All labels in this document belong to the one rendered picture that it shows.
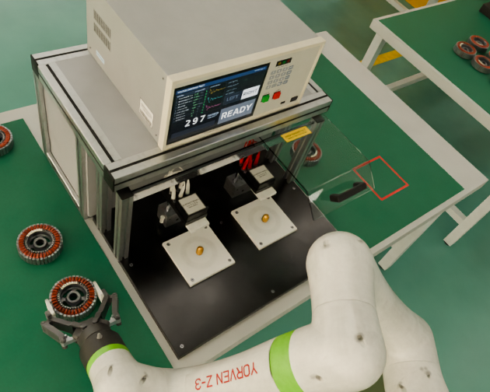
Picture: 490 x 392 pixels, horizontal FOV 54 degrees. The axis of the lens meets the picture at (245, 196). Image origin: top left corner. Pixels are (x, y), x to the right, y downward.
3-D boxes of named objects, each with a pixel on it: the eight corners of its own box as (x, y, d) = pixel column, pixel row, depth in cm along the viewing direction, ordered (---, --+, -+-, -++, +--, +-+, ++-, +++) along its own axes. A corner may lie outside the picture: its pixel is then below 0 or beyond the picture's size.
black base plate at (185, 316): (350, 253, 151) (353, 250, 150) (177, 360, 119) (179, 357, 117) (263, 152, 169) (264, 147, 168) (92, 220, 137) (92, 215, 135)
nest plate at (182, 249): (234, 264, 137) (235, 261, 136) (190, 287, 129) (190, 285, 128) (205, 224, 142) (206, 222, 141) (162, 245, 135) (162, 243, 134)
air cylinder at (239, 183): (250, 190, 154) (254, 180, 150) (232, 198, 151) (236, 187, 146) (241, 179, 156) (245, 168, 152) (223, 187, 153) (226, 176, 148)
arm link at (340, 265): (434, 318, 121) (356, 208, 86) (449, 384, 111) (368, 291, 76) (383, 327, 127) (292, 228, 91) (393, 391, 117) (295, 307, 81)
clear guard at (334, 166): (374, 189, 134) (383, 175, 130) (313, 221, 122) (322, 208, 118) (302, 113, 147) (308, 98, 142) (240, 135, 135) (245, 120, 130)
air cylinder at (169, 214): (187, 218, 142) (190, 208, 138) (165, 228, 138) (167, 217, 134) (178, 205, 144) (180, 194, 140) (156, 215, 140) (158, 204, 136)
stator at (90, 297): (103, 311, 121) (103, 305, 119) (58, 329, 116) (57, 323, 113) (87, 274, 126) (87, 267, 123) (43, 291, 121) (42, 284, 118)
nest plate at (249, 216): (295, 230, 149) (297, 228, 148) (259, 250, 141) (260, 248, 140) (267, 196, 155) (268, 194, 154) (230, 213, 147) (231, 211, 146)
